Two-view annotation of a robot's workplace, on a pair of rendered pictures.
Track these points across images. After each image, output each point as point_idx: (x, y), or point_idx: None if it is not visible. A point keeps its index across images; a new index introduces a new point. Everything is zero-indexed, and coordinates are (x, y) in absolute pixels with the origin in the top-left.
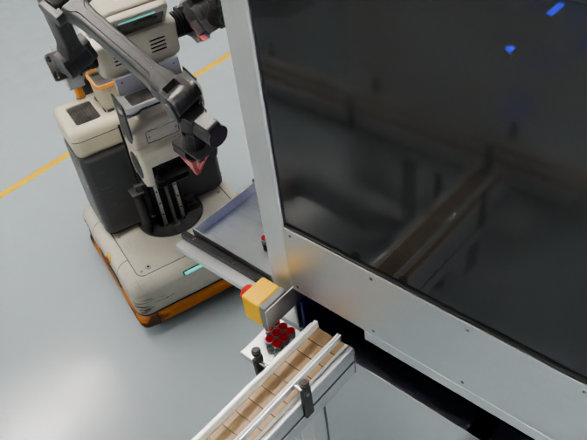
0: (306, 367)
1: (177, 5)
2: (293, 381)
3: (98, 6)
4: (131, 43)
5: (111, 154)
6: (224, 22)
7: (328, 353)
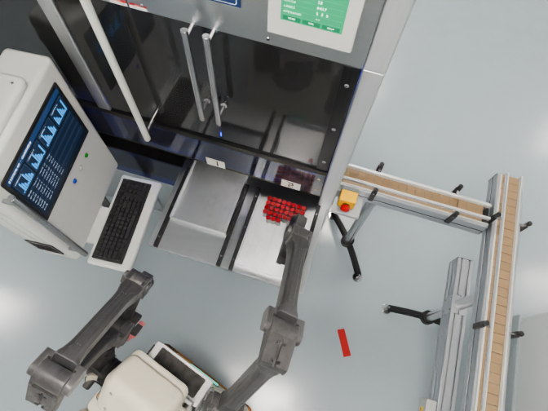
0: (369, 170)
1: (83, 384)
2: (377, 173)
3: (175, 400)
4: (291, 264)
5: None
6: (369, 111)
7: (350, 170)
